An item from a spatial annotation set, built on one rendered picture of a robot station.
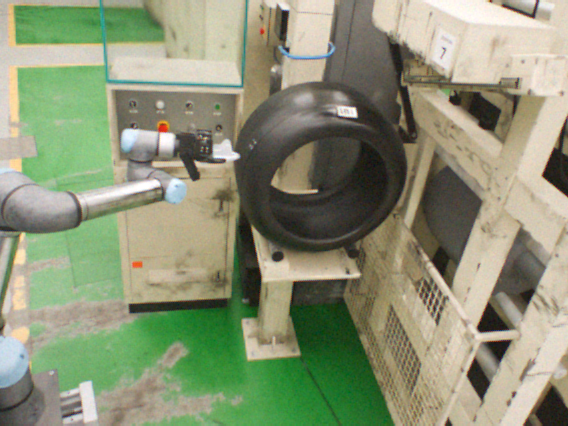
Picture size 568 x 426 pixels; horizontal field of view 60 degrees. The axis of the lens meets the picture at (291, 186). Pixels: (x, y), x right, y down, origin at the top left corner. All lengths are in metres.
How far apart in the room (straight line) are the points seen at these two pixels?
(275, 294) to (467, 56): 1.49
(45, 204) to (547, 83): 1.20
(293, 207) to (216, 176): 0.50
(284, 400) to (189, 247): 0.85
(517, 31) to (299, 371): 1.84
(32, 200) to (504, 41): 1.17
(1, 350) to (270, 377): 1.39
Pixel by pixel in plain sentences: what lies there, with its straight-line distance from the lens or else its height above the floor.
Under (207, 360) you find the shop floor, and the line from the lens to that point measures 2.57.
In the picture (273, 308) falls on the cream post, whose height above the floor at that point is 0.28.
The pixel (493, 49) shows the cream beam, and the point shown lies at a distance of 1.31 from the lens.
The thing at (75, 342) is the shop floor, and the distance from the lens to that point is 2.73.
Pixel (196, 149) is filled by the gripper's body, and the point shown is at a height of 1.29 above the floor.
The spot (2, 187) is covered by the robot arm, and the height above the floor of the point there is 1.32.
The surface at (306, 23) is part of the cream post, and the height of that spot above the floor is 1.62.
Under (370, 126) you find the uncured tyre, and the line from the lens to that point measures 1.52.
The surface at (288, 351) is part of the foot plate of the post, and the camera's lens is 2.61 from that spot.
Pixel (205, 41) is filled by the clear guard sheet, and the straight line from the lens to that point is 2.06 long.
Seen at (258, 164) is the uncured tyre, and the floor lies 1.27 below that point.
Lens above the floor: 1.98
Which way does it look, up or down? 30 degrees down
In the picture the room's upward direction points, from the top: 7 degrees clockwise
